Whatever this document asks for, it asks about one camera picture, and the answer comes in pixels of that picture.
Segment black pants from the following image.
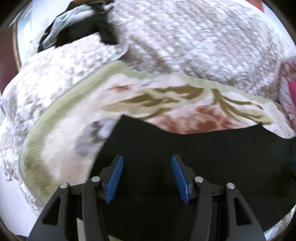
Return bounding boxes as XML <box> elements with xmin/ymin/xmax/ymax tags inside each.
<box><xmin>90</xmin><ymin>116</ymin><xmax>295</xmax><ymax>240</ymax></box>

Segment floral fleece blanket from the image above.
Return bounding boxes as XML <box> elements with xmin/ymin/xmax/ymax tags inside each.
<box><xmin>18</xmin><ymin>61</ymin><xmax>295</xmax><ymax>207</ymax></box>

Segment pink floral rolled comforter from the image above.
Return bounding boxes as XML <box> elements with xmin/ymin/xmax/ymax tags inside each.
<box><xmin>278</xmin><ymin>56</ymin><xmax>295</xmax><ymax>130</ymax></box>

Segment quilted white beige bedspread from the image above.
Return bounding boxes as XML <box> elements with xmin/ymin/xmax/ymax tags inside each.
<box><xmin>0</xmin><ymin>0</ymin><xmax>296</xmax><ymax>218</ymax></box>

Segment dark clothes pile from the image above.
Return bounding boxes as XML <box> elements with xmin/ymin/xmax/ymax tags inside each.
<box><xmin>38</xmin><ymin>1</ymin><xmax>118</xmax><ymax>52</ymax></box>

